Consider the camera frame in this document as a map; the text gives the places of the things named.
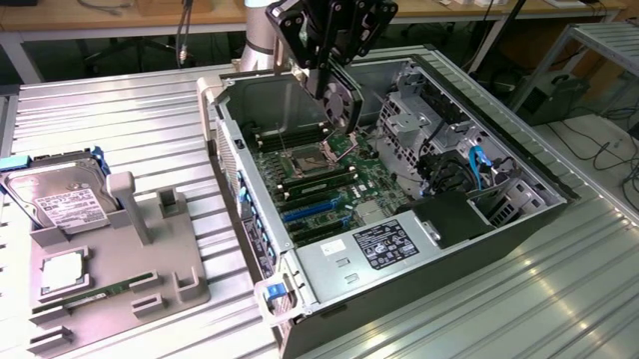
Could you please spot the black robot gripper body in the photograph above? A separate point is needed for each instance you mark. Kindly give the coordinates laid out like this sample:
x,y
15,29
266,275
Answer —
x,y
344,15

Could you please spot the black cooling fan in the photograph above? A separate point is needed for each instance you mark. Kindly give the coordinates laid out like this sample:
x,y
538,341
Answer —
x,y
344,99

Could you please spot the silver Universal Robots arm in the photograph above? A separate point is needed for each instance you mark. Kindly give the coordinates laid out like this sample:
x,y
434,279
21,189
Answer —
x,y
259,37

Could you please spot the metal disk bay cage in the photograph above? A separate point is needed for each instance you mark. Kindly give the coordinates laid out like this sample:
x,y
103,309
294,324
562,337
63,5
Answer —
x,y
424,108

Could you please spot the black empty RAM slots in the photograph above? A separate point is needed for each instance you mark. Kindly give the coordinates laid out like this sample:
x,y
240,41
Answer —
x,y
290,137

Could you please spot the thin metal locking lever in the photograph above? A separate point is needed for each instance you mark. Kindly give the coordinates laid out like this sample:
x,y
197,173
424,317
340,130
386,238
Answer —
x,y
283,144

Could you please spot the installed green RAM stick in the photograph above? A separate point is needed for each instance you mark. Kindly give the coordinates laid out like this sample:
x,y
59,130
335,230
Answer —
x,y
316,184

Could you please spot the black box under table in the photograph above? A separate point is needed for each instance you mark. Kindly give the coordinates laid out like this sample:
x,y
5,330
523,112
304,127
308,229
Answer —
x,y
554,99

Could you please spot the green motherboard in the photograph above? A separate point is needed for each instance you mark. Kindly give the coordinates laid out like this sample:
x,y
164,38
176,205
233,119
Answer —
x,y
344,187

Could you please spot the metal slat side table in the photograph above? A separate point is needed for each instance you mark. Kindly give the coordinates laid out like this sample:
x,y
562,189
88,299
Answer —
x,y
594,41

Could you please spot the long blue expansion slot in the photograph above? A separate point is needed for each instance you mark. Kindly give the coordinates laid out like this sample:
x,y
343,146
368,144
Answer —
x,y
307,210

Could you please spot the silver chipset heatsink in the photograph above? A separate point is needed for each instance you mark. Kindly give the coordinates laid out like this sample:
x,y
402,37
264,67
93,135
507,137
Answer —
x,y
370,210

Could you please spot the short blue expansion slot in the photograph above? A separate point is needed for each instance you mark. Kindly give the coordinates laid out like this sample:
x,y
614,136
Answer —
x,y
344,222

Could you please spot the black plastic air shroud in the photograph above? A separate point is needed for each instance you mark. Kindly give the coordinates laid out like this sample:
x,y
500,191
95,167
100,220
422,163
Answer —
x,y
450,218

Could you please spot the grey power supply with label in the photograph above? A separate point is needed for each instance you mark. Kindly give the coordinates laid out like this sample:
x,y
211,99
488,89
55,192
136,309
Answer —
x,y
370,254

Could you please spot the hard disk with white label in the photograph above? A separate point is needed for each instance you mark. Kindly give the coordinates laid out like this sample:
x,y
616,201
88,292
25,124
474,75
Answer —
x,y
60,198

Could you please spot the blue disk caddy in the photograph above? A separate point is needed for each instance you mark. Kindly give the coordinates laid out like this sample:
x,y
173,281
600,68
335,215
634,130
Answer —
x,y
15,164

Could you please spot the open black PC case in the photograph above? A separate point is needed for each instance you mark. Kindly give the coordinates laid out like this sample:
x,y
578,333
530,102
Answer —
x,y
450,269

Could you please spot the blue case latch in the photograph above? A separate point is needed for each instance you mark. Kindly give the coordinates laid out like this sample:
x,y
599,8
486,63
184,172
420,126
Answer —
x,y
275,291

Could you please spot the grey plastic parts rack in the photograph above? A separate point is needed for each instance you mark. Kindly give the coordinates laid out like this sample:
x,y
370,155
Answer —
x,y
115,284

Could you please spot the silver CPU chip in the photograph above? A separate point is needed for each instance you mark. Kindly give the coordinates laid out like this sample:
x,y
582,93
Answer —
x,y
61,273

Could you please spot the loose green RAM stick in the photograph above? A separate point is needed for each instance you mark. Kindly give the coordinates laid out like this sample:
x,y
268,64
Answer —
x,y
89,295

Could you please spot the CPU socket with metal frame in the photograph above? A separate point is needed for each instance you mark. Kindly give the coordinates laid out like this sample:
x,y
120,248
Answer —
x,y
306,159

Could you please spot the wooden desk with white frame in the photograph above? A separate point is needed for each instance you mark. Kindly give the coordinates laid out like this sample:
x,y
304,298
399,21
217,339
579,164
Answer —
x,y
100,16

